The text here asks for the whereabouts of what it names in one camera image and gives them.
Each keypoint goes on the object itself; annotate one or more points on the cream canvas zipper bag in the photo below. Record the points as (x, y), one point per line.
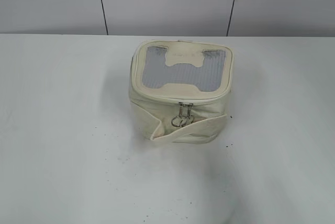
(164, 73)

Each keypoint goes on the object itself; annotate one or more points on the silver ring zipper pull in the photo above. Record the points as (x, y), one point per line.
(177, 120)

